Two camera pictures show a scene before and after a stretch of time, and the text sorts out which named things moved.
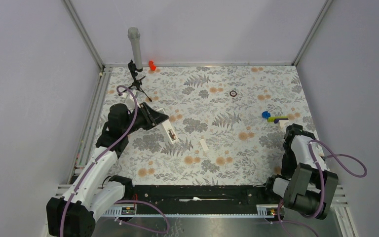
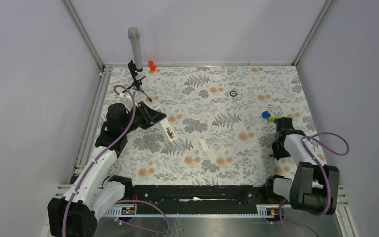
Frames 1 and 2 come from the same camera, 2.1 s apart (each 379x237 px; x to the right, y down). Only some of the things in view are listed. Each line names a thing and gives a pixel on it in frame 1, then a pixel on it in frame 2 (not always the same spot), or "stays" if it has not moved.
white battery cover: x=204 y=145 stays
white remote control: x=169 y=129 stays
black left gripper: x=152 y=117 stays
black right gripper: x=287 y=170 -> x=276 y=154
